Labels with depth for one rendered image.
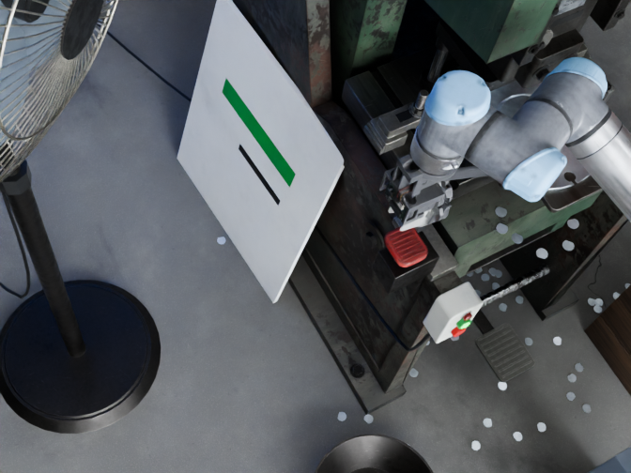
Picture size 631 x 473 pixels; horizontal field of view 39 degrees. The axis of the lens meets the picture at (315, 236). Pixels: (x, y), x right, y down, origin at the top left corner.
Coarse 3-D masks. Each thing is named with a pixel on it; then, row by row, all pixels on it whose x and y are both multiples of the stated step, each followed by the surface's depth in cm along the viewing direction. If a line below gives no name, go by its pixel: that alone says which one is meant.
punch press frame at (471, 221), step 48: (336, 0) 170; (384, 0) 162; (432, 0) 140; (480, 0) 129; (528, 0) 124; (336, 48) 179; (384, 48) 176; (480, 48) 133; (336, 96) 188; (480, 192) 172; (480, 240) 170
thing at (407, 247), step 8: (392, 232) 153; (400, 232) 153; (408, 232) 153; (416, 232) 154; (384, 240) 153; (392, 240) 152; (400, 240) 152; (408, 240) 152; (416, 240) 153; (392, 248) 152; (400, 248) 152; (408, 248) 152; (416, 248) 152; (424, 248) 152; (392, 256) 152; (400, 256) 151; (408, 256) 151; (416, 256) 151; (424, 256) 152; (400, 264) 151; (408, 264) 151
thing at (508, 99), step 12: (516, 84) 168; (492, 96) 166; (504, 96) 166; (516, 96) 166; (528, 96) 166; (504, 108) 164; (516, 108) 165; (564, 168) 160; (576, 168) 161; (564, 180) 159; (576, 180) 159
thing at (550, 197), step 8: (568, 176) 160; (592, 176) 160; (576, 184) 159; (584, 184) 159; (592, 184) 160; (552, 192) 158; (560, 192) 158; (568, 192) 158; (576, 192) 158; (584, 192) 159; (592, 192) 159; (544, 200) 157; (552, 200) 157; (560, 200) 157; (568, 200) 157; (576, 200) 158; (552, 208) 156; (560, 208) 156
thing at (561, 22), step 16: (576, 0) 141; (592, 0) 145; (560, 16) 144; (576, 16) 146; (560, 32) 149; (576, 32) 150; (544, 48) 147; (560, 48) 148; (576, 48) 150; (496, 64) 153; (512, 64) 150; (528, 64) 149; (544, 64) 148; (528, 80) 151
